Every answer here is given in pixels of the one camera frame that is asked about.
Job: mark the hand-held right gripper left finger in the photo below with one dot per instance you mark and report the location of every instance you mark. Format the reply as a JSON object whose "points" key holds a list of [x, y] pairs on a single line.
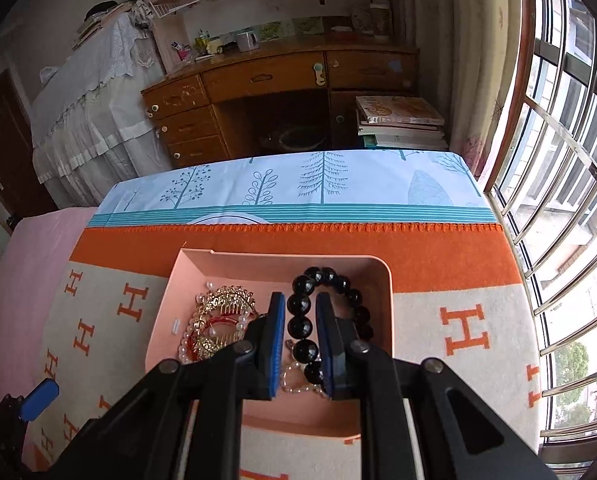
{"points": [[277, 345]]}

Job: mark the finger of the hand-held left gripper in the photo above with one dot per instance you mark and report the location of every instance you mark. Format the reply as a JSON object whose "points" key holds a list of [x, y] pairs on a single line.
{"points": [[38, 400]]}

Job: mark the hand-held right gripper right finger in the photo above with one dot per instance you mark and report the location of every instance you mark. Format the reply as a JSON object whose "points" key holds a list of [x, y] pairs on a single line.
{"points": [[323, 345]]}

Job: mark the pink storage box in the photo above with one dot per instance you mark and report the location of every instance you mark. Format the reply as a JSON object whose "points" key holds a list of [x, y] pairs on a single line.
{"points": [[218, 270]]}

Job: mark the gold hair comb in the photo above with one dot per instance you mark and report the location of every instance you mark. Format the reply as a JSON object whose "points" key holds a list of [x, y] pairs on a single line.
{"points": [[228, 295]]}

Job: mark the pink bed sheet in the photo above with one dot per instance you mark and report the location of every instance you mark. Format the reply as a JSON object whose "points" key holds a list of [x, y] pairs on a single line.
{"points": [[28, 270]]}

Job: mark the orange and cream blanket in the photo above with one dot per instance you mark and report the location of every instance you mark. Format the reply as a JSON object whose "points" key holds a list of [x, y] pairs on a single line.
{"points": [[453, 270]]}

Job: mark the tree print bed sheet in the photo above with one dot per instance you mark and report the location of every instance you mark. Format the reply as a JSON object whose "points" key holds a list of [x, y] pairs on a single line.
{"points": [[378, 180]]}

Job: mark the stack of books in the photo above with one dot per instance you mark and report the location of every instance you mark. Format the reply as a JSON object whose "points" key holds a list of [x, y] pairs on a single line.
{"points": [[403, 110]]}

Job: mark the brown wooden door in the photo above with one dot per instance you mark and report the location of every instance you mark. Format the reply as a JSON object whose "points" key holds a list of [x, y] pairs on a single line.
{"points": [[8, 150]]}

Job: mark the wooden desk with drawers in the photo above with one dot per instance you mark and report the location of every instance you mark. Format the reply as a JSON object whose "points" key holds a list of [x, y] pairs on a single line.
{"points": [[258, 77]]}

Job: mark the metal window grille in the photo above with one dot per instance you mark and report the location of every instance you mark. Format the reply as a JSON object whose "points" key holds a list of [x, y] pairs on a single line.
{"points": [[553, 160]]}

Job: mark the white mug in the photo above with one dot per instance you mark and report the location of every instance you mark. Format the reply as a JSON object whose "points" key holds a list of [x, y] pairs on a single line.
{"points": [[247, 41]]}

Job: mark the white lace furniture cover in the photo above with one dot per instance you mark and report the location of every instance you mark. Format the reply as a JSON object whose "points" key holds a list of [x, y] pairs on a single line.
{"points": [[93, 85]]}

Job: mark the beige curtain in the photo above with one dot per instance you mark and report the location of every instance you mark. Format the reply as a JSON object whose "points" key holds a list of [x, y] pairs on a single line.
{"points": [[468, 60]]}

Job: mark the glass jar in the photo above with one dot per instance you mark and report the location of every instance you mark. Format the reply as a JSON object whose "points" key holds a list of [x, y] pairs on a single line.
{"points": [[381, 20]]}

